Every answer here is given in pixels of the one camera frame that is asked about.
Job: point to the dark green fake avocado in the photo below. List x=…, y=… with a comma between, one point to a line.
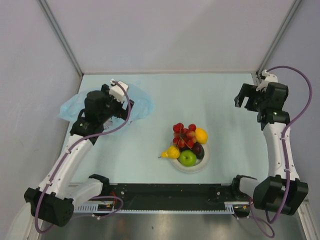
x=201, y=155

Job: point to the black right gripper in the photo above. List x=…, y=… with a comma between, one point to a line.
x=249, y=91

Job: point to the blue slotted cable duct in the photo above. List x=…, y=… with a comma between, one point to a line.
x=89, y=207

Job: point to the yellow fake pear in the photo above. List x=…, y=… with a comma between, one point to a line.
x=171, y=153

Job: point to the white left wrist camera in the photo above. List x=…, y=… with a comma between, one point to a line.
x=118, y=90

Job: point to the yellow fake lemon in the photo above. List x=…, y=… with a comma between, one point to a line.
x=201, y=135

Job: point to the green fake apple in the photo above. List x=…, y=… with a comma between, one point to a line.
x=187, y=158

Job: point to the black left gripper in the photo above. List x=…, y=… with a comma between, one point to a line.
x=121, y=112

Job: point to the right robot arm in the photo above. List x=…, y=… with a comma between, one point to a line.
x=282, y=189

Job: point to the light blue printed plastic bag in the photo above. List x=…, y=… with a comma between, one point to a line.
x=142, y=107

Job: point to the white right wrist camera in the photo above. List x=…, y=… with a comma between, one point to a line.
x=268, y=78

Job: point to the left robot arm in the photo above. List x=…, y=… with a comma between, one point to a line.
x=105, y=111

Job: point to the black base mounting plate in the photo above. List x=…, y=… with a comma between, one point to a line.
x=174, y=197

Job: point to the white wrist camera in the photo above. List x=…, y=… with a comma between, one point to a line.
x=118, y=90
x=268, y=78

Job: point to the dark red fake fruit slice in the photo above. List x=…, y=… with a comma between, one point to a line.
x=197, y=149

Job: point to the red fake strawberry bunch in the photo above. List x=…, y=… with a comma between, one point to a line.
x=184, y=138

